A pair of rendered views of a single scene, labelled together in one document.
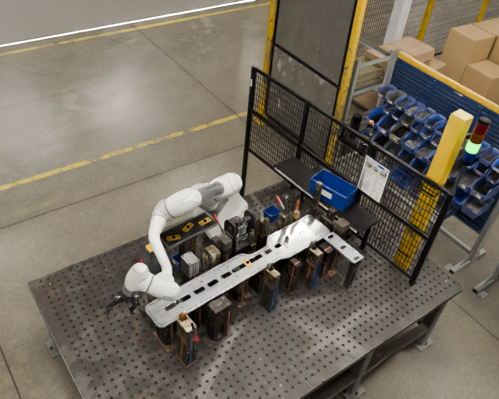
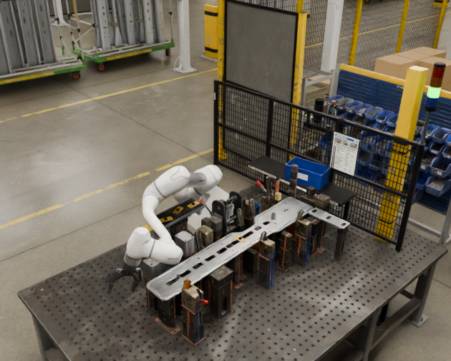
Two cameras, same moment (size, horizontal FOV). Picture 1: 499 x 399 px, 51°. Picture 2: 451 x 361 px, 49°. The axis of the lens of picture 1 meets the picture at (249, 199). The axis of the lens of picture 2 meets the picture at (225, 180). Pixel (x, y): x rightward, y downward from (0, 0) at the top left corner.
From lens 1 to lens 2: 0.75 m
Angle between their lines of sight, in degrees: 13
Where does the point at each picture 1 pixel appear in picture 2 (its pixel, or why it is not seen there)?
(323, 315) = (321, 285)
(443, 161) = (408, 117)
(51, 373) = not seen: outside the picture
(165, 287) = (169, 248)
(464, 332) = not seen: outside the picture
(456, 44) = (384, 71)
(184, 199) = (173, 175)
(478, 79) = not seen: hidden behind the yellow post
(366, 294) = (358, 263)
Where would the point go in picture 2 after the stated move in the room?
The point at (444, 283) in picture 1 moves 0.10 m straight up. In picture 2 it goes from (429, 246) to (432, 236)
